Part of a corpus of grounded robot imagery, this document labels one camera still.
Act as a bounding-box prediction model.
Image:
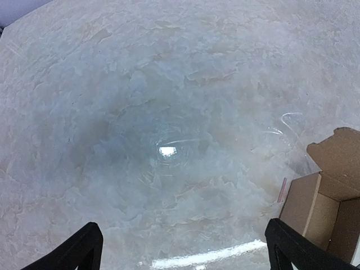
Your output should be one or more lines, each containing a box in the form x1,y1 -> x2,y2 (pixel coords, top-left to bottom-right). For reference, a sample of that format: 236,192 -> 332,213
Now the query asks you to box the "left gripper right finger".
265,218 -> 357,270

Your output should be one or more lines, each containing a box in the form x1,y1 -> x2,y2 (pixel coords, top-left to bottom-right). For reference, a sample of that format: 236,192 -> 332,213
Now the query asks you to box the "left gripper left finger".
24,222 -> 104,270

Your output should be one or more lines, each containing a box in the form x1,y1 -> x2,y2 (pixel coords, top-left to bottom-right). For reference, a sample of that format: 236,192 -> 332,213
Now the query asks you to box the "brown cardboard box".
280,127 -> 359,263

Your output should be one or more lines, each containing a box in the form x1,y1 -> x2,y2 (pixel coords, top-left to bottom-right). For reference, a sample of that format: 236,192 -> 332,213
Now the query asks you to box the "small pink stick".
277,178 -> 287,203

